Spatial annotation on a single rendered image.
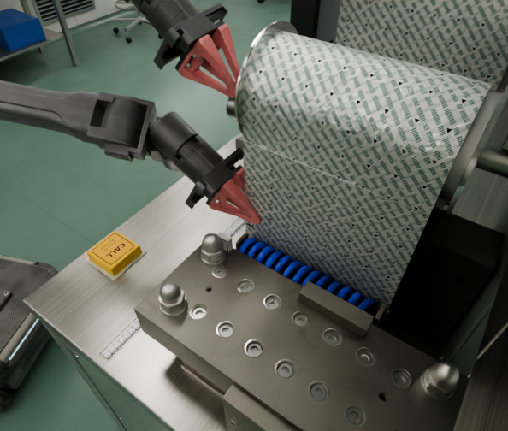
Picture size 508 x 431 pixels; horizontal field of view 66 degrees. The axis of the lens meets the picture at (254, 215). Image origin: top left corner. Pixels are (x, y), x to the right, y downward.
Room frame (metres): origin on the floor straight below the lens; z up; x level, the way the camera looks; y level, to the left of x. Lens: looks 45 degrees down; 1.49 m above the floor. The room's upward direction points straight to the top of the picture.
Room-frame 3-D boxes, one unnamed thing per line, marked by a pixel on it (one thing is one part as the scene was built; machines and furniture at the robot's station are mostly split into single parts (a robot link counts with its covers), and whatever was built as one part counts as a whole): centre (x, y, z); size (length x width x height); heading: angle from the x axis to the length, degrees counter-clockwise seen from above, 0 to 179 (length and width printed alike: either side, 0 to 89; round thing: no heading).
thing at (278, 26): (0.47, -0.02, 1.25); 0.15 x 0.01 x 0.15; 145
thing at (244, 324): (0.23, -0.05, 1.00); 0.40 x 0.16 x 0.06; 55
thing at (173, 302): (0.29, 0.11, 1.05); 0.04 x 0.04 x 0.04
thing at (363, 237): (0.35, -0.08, 1.11); 0.23 x 0.01 x 0.18; 55
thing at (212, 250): (0.37, 0.06, 1.05); 0.04 x 0.04 x 0.04
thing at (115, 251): (0.48, 0.26, 0.91); 0.07 x 0.07 x 0.02; 55
